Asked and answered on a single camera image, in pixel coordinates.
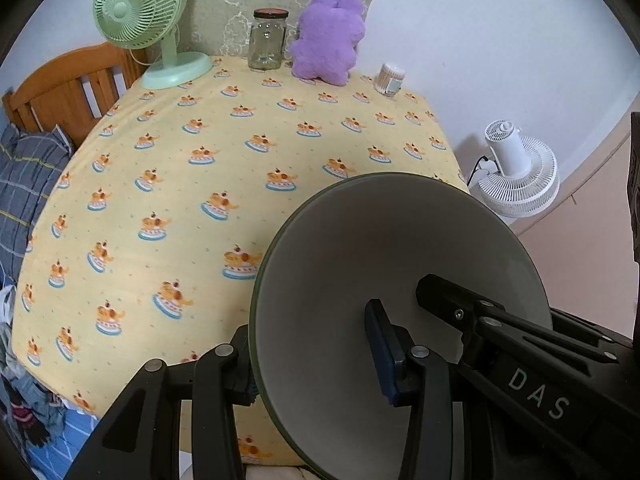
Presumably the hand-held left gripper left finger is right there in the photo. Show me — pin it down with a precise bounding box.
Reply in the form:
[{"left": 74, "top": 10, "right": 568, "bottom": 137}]
[{"left": 65, "top": 325, "right": 261, "bottom": 480}]

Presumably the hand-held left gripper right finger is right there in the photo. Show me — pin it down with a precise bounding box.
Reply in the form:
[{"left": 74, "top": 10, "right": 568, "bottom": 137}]
[{"left": 364, "top": 298, "right": 468, "bottom": 480}]

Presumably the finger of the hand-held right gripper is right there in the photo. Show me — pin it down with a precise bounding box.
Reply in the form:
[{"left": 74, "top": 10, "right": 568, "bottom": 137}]
[
  {"left": 550, "top": 309, "right": 632, "bottom": 350},
  {"left": 416, "top": 274, "right": 621, "bottom": 366}
]

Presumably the floral ceramic bowl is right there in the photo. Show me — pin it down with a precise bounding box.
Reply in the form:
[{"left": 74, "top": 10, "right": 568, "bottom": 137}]
[{"left": 248, "top": 172, "right": 555, "bottom": 480}]

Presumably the beige door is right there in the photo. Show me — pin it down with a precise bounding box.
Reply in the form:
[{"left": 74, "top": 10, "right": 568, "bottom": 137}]
[{"left": 515, "top": 110, "right": 640, "bottom": 341}]

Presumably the white floor fan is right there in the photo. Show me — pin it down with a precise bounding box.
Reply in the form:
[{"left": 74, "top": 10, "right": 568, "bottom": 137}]
[{"left": 477, "top": 120, "right": 561, "bottom": 218}]

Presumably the pile of clothes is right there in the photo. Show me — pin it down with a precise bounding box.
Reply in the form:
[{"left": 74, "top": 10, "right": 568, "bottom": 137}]
[{"left": 0, "top": 280, "right": 67, "bottom": 447}]

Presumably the toothpick container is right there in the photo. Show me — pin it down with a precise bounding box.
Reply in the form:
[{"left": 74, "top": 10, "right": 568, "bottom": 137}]
[{"left": 374, "top": 63, "right": 406, "bottom": 97}]

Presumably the yellow printed tablecloth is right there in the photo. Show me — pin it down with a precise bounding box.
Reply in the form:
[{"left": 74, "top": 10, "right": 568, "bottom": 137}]
[{"left": 12, "top": 54, "right": 471, "bottom": 467}]

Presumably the grey plaid pillow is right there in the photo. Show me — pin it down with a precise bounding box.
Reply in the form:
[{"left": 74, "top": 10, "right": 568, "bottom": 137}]
[{"left": 0, "top": 122, "right": 76, "bottom": 291}]

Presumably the purple plush toy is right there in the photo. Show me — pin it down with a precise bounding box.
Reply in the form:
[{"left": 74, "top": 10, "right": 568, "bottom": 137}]
[{"left": 286, "top": 0, "right": 367, "bottom": 87}]

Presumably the glass jar with lid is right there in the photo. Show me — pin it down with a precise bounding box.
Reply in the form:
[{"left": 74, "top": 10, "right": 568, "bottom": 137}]
[{"left": 248, "top": 8, "right": 290, "bottom": 71}]

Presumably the wooden headboard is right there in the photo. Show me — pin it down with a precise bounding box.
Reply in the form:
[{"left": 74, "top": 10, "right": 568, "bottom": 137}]
[{"left": 4, "top": 42, "right": 151, "bottom": 148}]

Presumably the green desk fan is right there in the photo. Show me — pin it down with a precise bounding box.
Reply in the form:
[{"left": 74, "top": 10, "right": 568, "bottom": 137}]
[{"left": 93, "top": 0, "right": 214, "bottom": 91}]

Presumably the black fan cable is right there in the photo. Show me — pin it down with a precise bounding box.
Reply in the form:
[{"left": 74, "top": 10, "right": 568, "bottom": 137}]
[{"left": 467, "top": 155, "right": 496, "bottom": 186}]

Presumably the green printed wall mat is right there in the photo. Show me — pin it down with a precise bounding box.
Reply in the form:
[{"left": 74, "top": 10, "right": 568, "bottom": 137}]
[{"left": 181, "top": 0, "right": 385, "bottom": 58}]

